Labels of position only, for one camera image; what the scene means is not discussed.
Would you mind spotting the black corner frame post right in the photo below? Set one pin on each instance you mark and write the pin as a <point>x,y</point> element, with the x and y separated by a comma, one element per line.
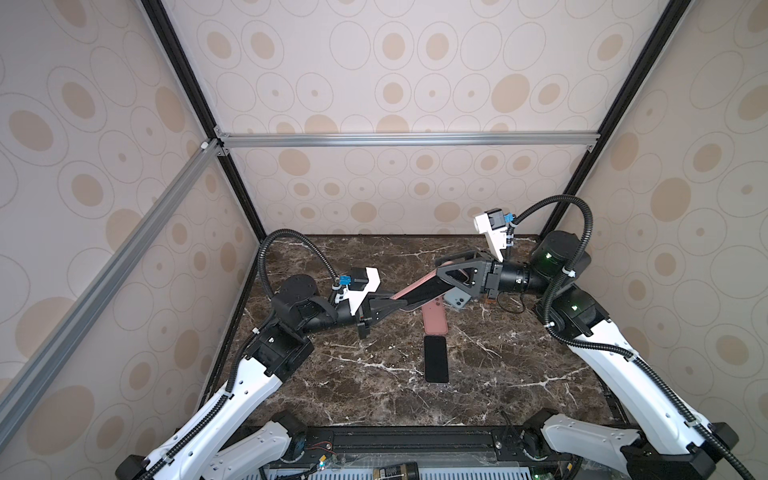
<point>649,55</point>

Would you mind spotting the black corner frame post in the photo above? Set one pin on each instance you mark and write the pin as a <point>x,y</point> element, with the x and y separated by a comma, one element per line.
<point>161,24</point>
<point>649,55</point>

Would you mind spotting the light blue cased phone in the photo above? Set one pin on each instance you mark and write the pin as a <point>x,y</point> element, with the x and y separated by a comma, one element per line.
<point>456,298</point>

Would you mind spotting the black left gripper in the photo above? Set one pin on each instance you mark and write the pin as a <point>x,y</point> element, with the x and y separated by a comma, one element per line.
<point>365,312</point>

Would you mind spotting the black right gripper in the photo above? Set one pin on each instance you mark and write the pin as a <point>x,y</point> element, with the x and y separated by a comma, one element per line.
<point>481,276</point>

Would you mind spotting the pink phone case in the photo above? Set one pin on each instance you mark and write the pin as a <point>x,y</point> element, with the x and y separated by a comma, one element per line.
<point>434,318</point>

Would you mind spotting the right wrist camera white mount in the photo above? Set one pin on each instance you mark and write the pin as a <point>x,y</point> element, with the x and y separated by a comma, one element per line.
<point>498,228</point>

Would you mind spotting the black corner frame post left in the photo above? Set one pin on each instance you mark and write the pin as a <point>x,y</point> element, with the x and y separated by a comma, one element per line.
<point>161,24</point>

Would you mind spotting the dark bottle at front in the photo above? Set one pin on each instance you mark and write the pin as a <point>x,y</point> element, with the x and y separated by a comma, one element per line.
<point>401,471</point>

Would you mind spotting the phone with black screen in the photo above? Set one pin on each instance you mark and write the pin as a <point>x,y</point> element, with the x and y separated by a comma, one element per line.
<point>436,368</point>

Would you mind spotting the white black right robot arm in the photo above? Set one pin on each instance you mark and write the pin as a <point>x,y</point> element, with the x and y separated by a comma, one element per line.
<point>668,439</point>

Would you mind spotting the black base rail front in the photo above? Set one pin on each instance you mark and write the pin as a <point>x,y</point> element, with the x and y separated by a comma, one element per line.
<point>479,452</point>

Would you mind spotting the horizontal aluminium rail back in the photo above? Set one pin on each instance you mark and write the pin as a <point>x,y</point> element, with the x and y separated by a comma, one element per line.
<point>425,139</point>

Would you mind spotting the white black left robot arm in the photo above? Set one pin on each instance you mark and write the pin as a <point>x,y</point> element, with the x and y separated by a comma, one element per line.
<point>268,359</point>

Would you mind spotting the diagonal aluminium rail left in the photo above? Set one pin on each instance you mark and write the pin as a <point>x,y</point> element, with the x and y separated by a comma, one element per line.
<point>39,372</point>

